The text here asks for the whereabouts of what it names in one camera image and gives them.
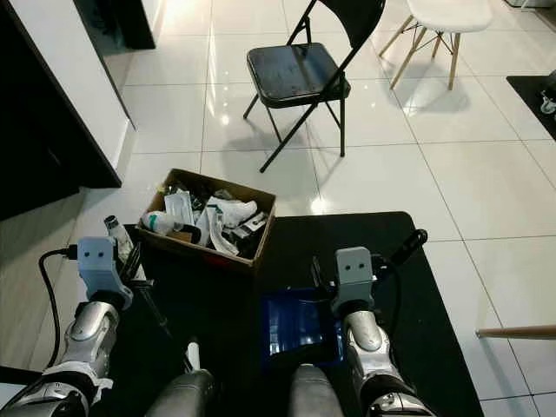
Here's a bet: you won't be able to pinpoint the blue dustpan with long handle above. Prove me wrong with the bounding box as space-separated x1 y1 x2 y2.
259 228 430 367

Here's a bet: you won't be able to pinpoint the black hand brush white bristles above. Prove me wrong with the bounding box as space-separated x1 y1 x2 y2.
103 214 202 371

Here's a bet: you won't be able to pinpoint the large black floor mat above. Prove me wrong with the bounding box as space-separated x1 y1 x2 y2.
91 211 487 417

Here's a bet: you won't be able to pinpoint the small black floor mat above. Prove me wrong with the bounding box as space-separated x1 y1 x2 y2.
506 75 556 142

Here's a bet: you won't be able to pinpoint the white bottle green label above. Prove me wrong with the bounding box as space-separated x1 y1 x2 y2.
139 210 179 235

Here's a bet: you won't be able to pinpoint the clear plastic packet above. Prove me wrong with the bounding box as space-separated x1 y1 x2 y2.
163 189 196 225

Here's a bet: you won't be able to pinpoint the brown cardboard box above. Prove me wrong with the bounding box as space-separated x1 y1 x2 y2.
142 168 277 275

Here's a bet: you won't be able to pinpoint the white crumpled paper wad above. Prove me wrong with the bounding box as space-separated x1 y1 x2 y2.
208 198 259 228

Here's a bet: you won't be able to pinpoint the grey right robot leg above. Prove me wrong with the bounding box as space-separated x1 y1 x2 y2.
291 363 347 417

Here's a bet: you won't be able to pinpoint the grey robot leg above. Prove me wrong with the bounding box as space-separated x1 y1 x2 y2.
291 363 347 417
143 369 216 417

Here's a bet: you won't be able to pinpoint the grey left robot leg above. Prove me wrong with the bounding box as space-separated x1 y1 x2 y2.
143 369 216 417

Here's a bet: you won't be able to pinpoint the white board black edge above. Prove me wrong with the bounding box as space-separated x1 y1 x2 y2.
0 365 44 387

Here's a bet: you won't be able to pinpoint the wooden stick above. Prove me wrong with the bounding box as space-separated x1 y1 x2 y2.
475 324 556 341

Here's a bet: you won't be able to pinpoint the black folding chair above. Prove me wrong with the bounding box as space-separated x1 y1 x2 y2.
243 0 387 173

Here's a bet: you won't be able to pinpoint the black and white cabinet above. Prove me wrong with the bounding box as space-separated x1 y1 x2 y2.
0 0 136 222

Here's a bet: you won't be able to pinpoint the black column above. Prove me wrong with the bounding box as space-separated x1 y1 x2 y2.
117 0 168 50

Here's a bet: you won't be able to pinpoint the white chair wooden legs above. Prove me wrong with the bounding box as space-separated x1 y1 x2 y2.
378 0 493 90

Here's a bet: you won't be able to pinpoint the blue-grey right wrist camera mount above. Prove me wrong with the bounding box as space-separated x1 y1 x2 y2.
334 248 376 315

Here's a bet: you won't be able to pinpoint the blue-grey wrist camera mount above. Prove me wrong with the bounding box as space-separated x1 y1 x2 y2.
334 248 376 315
76 236 133 307

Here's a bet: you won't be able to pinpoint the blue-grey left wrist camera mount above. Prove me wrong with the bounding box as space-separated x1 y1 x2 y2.
76 236 133 307

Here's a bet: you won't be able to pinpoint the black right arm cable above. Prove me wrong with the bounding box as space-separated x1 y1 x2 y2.
372 254 402 338

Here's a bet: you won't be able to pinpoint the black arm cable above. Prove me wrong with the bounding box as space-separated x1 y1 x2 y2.
372 254 402 338
39 246 83 370

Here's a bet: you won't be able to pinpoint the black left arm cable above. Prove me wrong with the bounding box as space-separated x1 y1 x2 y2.
39 246 83 370

